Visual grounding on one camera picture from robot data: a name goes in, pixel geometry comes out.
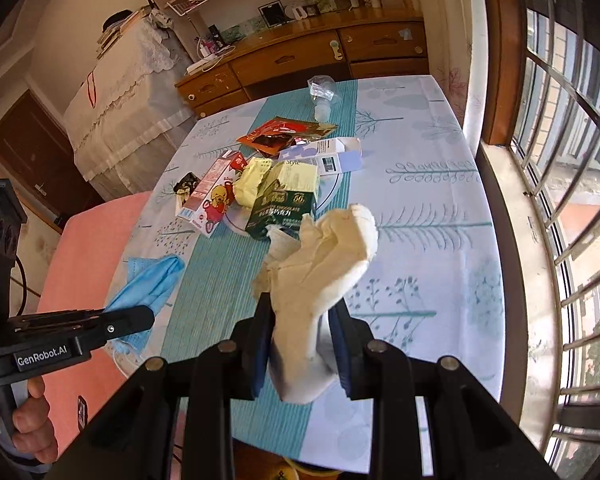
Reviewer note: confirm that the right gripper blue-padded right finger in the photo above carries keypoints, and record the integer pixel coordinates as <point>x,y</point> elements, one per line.
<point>347,349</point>

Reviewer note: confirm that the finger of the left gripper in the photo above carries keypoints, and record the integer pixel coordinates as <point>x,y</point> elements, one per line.
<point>115,324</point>

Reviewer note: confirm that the red milk carton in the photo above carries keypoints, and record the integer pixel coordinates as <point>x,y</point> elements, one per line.
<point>212,197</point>

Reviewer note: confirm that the red orange snack wrapper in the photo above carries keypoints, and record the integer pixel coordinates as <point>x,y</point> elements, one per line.
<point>280,133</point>

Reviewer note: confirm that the round dark trash bin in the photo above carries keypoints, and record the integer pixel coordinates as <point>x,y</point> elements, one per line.
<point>284,468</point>

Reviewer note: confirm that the metal window grille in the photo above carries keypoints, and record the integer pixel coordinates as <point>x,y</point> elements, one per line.
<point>556,143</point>

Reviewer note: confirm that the black floral wrapper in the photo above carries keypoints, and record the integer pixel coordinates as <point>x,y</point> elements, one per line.
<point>184,189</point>

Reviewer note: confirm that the yellow paper bag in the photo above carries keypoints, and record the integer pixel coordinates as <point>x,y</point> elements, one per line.
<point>246,186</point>

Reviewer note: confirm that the black picture frame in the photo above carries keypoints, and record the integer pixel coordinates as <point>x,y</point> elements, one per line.
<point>274,14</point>

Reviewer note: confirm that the white lilac small box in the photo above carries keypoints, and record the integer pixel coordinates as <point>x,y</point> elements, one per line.
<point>330,156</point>

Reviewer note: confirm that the wooden desk with drawers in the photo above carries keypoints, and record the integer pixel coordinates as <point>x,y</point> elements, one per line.
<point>344,45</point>

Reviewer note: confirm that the clear crushed plastic bottle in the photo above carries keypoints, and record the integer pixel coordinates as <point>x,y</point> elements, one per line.
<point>322,90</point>

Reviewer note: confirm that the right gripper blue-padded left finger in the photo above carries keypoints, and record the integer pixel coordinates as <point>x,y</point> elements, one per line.
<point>260,342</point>

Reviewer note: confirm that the green chocolate box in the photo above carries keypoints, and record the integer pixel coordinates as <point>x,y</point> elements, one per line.
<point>288,192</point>

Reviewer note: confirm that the dark wooden door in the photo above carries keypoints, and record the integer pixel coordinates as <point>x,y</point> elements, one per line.
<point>39,155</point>

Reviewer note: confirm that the lace-covered cabinet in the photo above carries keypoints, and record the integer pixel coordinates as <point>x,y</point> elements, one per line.
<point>127,119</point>

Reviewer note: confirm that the person left hand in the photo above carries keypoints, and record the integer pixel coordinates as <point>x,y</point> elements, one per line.
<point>35,433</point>

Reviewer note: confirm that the floral curtain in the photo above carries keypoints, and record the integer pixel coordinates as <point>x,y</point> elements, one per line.
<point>457,41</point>

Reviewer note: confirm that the leaf-print teal tablecloth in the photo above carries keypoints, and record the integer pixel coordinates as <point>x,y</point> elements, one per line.
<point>434,287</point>

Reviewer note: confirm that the beige paper bag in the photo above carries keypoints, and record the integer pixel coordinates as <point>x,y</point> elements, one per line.
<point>307,275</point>

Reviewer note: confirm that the blue face mask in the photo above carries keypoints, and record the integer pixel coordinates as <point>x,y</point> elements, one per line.
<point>151,283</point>

